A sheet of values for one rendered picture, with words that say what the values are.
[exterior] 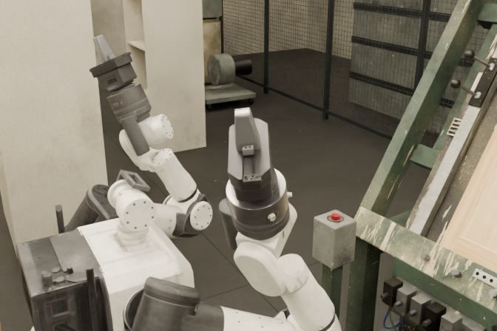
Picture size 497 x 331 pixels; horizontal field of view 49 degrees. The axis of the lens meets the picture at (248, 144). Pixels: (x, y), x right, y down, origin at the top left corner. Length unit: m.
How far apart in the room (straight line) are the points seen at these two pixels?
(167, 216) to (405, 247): 1.07
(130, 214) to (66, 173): 2.57
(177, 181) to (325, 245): 0.89
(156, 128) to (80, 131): 2.22
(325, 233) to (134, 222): 1.20
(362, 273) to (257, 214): 1.64
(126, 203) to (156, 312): 0.22
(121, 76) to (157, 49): 3.86
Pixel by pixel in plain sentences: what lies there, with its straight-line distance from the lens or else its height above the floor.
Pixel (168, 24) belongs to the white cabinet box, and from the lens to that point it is 5.17.
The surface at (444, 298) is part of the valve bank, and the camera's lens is 2.10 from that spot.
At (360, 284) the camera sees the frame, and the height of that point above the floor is 0.57.
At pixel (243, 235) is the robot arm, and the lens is 0.81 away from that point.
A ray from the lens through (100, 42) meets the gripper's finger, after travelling 1.35.
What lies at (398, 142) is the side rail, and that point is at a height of 1.16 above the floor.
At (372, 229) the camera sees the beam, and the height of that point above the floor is 0.85.
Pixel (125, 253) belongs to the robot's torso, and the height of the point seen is 1.37.
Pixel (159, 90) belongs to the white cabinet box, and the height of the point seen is 0.65.
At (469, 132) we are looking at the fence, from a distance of 2.20.
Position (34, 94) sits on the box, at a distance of 3.41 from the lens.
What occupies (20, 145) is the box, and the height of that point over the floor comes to 0.82.
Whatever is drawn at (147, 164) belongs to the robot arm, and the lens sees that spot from 1.38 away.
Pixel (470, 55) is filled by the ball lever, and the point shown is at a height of 1.54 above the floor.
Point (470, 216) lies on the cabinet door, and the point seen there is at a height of 1.01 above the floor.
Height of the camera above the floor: 1.91
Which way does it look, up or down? 20 degrees down
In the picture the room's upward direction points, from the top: straight up
